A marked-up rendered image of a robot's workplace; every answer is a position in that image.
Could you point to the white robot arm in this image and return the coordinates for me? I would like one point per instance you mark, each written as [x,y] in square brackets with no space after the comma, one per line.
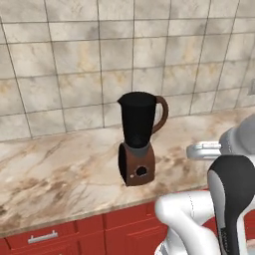
[186,215]

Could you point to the black and brown blender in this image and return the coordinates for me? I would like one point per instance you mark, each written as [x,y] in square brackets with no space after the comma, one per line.
[137,119]

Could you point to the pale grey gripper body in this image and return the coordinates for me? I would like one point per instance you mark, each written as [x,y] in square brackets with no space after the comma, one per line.
[202,151]

